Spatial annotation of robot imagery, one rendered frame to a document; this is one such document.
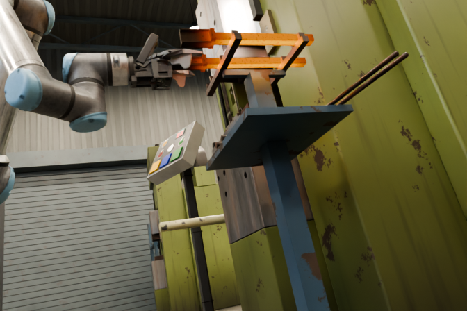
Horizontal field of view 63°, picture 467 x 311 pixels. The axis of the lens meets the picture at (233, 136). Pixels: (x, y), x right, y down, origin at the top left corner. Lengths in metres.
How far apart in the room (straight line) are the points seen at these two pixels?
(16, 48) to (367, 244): 1.11
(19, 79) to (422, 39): 1.40
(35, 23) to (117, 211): 8.42
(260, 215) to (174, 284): 5.10
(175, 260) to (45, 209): 4.21
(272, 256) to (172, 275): 5.12
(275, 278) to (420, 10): 1.22
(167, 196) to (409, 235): 5.55
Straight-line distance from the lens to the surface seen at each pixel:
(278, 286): 1.37
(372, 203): 1.31
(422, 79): 1.65
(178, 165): 2.06
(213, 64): 1.18
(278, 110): 0.92
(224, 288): 6.43
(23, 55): 1.06
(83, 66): 1.08
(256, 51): 1.91
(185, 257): 6.47
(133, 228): 9.66
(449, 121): 1.57
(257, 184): 1.41
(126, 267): 9.52
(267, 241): 1.38
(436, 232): 1.45
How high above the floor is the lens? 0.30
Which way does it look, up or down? 21 degrees up
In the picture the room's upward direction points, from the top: 12 degrees counter-clockwise
